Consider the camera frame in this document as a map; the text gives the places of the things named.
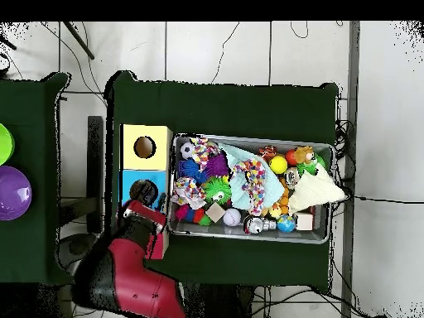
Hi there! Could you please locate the blue spiky ball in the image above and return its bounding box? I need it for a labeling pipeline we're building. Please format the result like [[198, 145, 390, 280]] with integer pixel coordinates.
[[180, 158, 208, 183]]

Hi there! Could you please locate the wooden three-hole box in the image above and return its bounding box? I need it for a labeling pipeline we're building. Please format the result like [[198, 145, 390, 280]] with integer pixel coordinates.
[[118, 123, 173, 260]]

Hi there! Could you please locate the green spiky ball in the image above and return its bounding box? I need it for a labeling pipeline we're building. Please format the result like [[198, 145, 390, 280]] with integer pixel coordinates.
[[203, 175, 233, 205]]

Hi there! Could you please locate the white baseball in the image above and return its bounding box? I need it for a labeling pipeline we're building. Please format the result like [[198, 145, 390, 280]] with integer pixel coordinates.
[[222, 208, 243, 228]]

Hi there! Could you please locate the black rod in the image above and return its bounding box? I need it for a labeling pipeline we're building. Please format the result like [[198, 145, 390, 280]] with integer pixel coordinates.
[[62, 22, 95, 60]]

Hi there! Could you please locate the purple spiky ball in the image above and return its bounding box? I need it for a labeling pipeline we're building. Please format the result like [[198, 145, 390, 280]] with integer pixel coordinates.
[[206, 155, 232, 179]]

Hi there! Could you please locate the black flat bar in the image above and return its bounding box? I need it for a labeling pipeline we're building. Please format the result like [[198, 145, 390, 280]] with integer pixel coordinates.
[[87, 115, 105, 234]]

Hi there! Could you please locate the purple plastic bowl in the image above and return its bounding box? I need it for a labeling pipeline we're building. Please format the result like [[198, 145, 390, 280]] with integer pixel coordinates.
[[0, 165, 33, 222]]

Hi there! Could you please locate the black cable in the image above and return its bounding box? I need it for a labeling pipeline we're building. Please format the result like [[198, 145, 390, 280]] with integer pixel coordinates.
[[289, 22, 310, 40], [211, 22, 241, 84], [344, 195, 424, 205]]

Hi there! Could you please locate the grey round base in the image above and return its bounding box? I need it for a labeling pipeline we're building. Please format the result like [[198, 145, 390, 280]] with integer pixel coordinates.
[[58, 231, 100, 266]]

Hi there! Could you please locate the cream yellow cloth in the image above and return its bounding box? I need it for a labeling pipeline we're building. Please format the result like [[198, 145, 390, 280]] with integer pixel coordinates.
[[287, 165, 349, 214]]

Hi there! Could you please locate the small soccer ball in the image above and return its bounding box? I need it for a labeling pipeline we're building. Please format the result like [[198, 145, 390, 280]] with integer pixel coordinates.
[[180, 142, 197, 160]]

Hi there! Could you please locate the brown plush bear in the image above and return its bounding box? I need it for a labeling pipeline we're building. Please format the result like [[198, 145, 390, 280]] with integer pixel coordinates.
[[294, 145, 318, 166]]

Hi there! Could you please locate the colourful patterned cloth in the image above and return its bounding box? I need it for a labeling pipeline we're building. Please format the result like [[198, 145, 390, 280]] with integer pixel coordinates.
[[171, 177, 206, 210], [231, 157, 268, 217], [191, 137, 221, 168]]

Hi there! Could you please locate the blue globe ball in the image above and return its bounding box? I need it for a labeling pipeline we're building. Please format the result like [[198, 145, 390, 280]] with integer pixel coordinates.
[[277, 214, 296, 234]]

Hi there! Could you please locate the shallow clear mesh bin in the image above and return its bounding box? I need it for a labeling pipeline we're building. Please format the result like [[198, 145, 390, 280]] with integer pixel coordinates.
[[168, 132, 335, 245]]

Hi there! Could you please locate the green plastic bowl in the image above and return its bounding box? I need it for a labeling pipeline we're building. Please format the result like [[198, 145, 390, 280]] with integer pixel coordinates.
[[0, 123, 16, 166]]

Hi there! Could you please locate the yellow ball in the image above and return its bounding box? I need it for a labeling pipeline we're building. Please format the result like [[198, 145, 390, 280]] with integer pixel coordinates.
[[269, 154, 290, 175]]

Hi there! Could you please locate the dark green table cloth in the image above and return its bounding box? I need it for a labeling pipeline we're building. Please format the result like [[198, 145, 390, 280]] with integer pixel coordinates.
[[104, 69, 340, 289], [0, 71, 77, 286]]

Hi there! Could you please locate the mint green cloth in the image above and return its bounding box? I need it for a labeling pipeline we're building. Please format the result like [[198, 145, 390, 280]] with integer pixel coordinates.
[[218, 140, 287, 213]]

